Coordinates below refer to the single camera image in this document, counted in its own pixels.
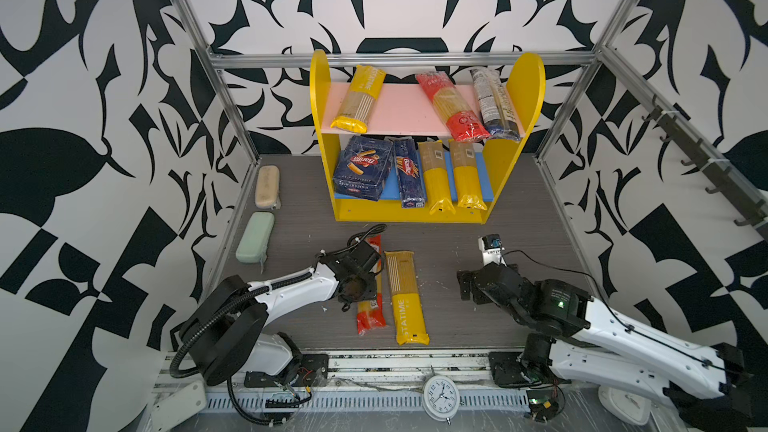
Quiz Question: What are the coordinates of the blue Barilla pasta box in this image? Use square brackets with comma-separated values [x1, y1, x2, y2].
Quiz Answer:
[332, 135, 394, 201]

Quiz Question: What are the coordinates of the blue Barilla spaghetti bag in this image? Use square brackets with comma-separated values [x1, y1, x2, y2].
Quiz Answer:
[392, 137, 427, 209]

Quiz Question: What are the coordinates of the yellow spaghetti bag with barcode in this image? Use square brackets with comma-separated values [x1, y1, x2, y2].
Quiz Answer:
[449, 141, 487, 211]

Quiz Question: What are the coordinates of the plain yellow spaghetti bag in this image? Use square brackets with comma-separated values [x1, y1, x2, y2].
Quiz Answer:
[418, 141, 456, 215]

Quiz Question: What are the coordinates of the yellow Pastatime spaghetti bag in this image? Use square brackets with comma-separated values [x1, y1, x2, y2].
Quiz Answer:
[385, 251, 430, 345]
[331, 65, 386, 134]

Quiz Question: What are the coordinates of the clear blue label noodle pack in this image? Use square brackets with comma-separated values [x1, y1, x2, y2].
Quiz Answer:
[469, 67, 523, 142]

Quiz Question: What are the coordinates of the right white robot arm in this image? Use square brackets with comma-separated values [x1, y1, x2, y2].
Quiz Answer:
[457, 262, 752, 431]

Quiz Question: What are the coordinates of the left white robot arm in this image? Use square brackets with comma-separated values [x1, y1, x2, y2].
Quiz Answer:
[169, 240, 381, 386]

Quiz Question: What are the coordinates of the yellow wooden shelf unit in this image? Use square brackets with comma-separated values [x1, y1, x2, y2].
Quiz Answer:
[309, 50, 546, 224]

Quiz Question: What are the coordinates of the mint green zipper case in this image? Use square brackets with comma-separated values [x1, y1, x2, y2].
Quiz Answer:
[235, 212, 275, 264]

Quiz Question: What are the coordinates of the beige zipper case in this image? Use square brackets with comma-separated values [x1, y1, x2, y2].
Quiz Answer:
[254, 165, 281, 210]

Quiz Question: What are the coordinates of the round white alarm clock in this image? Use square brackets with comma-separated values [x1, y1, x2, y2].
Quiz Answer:
[422, 375, 460, 423]

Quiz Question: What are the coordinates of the square white clock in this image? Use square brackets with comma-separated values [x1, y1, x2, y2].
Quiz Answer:
[598, 385, 651, 426]

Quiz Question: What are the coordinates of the black corrugated cable hose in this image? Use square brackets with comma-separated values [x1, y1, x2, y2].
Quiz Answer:
[169, 223, 388, 427]

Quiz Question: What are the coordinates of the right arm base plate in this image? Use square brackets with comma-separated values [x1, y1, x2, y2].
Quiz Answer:
[488, 351, 541, 388]

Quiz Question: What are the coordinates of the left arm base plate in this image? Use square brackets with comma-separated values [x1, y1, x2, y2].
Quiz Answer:
[244, 353, 329, 388]

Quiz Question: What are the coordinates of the white slotted cable duct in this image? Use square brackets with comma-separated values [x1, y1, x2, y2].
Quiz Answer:
[236, 389, 530, 414]

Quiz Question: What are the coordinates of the white metal bracket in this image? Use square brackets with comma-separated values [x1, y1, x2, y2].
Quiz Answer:
[146, 381, 207, 432]

